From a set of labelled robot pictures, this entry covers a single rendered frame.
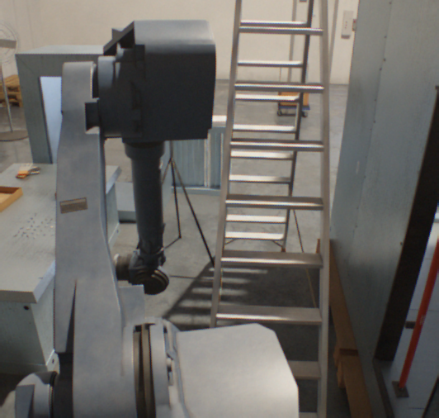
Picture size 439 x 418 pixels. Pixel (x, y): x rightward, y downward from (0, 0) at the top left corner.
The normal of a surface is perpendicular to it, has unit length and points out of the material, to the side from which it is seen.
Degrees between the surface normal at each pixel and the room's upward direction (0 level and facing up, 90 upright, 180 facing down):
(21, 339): 90
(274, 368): 0
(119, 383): 32
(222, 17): 90
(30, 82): 90
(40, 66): 90
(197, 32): 28
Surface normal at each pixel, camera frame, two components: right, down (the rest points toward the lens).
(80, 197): 0.13, -0.39
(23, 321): -0.04, 0.44
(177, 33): 0.10, -0.59
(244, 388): 0.01, -0.90
